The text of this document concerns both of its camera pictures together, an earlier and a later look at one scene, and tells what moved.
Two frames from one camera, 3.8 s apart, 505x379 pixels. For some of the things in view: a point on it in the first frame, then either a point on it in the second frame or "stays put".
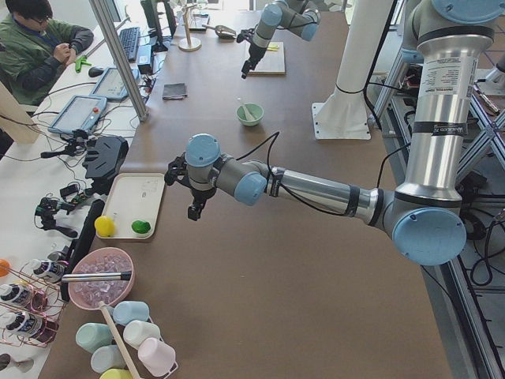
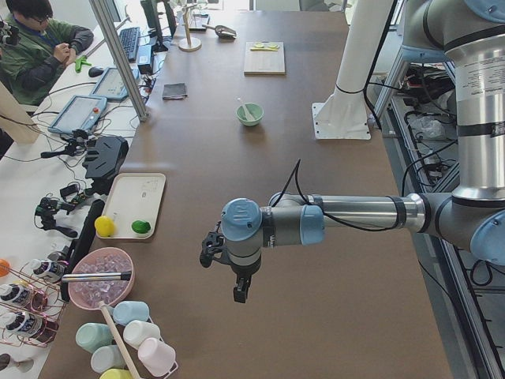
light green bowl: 249,114 stays put
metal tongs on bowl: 97,276 stays put
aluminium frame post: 120,59 stays put
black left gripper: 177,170 to 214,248
